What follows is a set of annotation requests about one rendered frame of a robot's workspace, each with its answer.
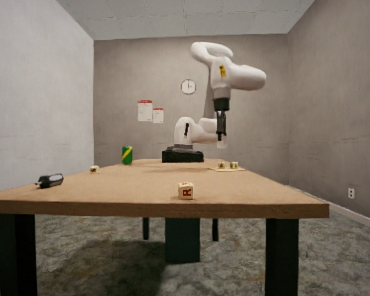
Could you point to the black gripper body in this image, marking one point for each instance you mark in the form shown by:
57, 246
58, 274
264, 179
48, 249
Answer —
221, 105

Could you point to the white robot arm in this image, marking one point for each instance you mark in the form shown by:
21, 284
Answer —
223, 76

